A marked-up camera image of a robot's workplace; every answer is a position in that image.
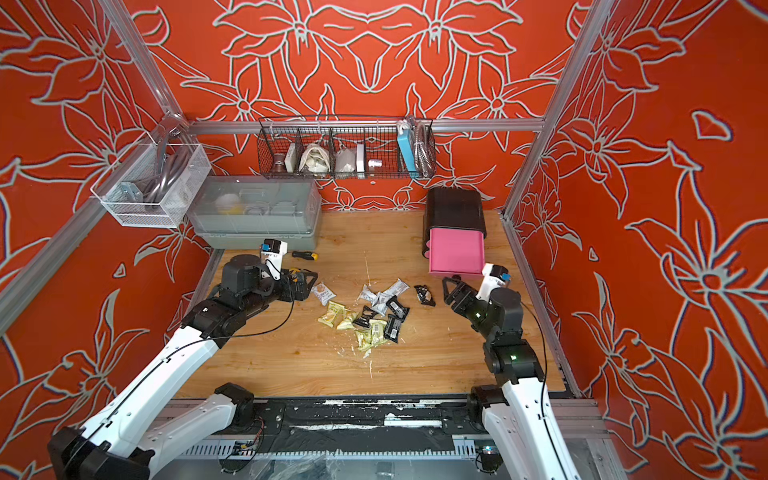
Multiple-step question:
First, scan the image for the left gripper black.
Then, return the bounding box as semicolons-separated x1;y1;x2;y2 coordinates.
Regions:
243;265;318;317

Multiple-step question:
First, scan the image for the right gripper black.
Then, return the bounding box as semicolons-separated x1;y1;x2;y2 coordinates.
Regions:
441;276;499;345

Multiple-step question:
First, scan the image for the pink top drawer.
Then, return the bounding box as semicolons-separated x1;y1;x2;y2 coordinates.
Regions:
427;227;485;276

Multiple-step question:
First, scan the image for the black cookie packet isolated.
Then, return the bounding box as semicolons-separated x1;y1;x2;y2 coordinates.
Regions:
414;284;436;307

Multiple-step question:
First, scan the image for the black cookie packet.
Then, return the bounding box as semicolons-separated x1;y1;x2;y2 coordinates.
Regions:
386;296;410;321
383;315;403;343
352;306;378;329

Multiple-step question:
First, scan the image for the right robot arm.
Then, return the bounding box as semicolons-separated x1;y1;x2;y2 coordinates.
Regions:
442;275;581;479

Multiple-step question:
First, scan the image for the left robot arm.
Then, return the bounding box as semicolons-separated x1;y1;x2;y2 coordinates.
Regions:
47;252;318;479

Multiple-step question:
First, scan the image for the black drawer cabinet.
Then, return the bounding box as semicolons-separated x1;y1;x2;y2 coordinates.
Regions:
422;187;487;258

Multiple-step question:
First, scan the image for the white cookie packet left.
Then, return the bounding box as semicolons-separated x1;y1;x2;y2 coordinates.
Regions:
311;282;336;306

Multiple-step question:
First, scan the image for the yellow black screwdriver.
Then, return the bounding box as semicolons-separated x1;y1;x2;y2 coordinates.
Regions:
292;251;319;261

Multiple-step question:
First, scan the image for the green cookie packet leftmost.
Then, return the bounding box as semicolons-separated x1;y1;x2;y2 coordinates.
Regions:
317;301;346;328

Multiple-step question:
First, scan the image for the green cookie packet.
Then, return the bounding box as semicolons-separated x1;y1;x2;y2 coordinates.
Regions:
355;330;375;356
336;311;358;330
317;301;346;328
369;319;388;347

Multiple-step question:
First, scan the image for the white cookie packet crumpled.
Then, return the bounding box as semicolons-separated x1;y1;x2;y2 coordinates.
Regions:
358;285;378;305

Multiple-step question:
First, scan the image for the white cookie packet far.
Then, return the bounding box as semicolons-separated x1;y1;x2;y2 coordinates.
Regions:
383;279;409;298

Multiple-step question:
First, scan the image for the white cookie packet middle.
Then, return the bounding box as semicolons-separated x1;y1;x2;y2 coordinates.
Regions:
371;292;391;316

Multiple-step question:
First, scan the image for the green cookie packet right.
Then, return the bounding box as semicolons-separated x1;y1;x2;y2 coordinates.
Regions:
369;319;388;347

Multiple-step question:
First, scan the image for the grey plastic storage box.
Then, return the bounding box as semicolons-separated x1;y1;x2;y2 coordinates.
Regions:
187;176;322;251

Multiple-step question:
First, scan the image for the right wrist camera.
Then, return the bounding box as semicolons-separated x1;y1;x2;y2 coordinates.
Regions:
482;263;510;288

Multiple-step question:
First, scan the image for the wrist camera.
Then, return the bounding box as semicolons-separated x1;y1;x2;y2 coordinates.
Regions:
260;238;288;264
482;263;510;288

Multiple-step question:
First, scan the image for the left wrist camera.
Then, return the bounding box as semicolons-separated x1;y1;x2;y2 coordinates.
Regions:
260;238;288;264

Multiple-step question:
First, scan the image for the black wire basket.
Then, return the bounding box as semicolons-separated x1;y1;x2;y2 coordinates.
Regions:
257;115;437;180

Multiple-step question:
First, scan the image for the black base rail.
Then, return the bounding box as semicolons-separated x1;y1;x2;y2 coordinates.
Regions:
202;395;523;452

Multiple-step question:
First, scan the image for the clear plastic wall bin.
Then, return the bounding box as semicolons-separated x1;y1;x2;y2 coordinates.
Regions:
91;141;211;229

